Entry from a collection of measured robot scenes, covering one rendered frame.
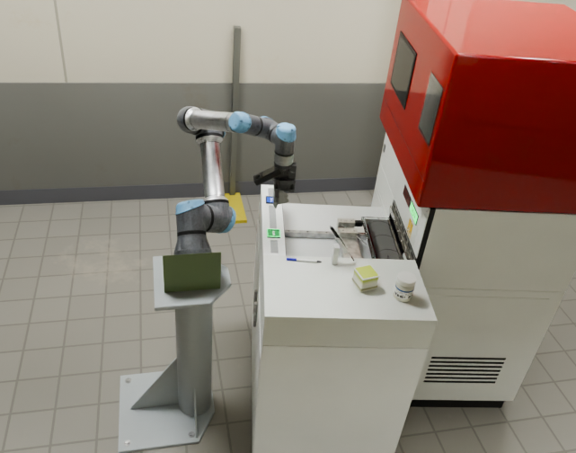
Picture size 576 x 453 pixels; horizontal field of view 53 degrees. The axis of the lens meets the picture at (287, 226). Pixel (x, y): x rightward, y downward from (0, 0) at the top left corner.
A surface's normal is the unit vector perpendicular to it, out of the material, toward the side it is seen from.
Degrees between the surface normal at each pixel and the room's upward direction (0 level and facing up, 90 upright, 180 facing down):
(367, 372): 90
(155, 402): 90
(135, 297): 0
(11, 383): 0
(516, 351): 90
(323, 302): 0
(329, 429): 90
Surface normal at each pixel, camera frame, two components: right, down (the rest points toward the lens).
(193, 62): 0.21, 0.58
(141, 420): 0.08, -0.81
